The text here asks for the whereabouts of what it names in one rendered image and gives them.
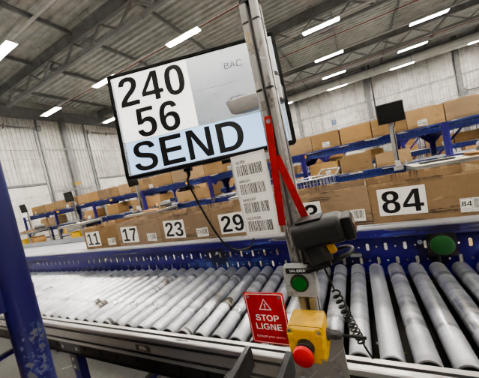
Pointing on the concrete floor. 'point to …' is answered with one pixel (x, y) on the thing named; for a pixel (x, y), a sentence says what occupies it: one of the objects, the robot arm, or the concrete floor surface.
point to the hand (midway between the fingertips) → (261, 377)
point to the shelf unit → (13, 276)
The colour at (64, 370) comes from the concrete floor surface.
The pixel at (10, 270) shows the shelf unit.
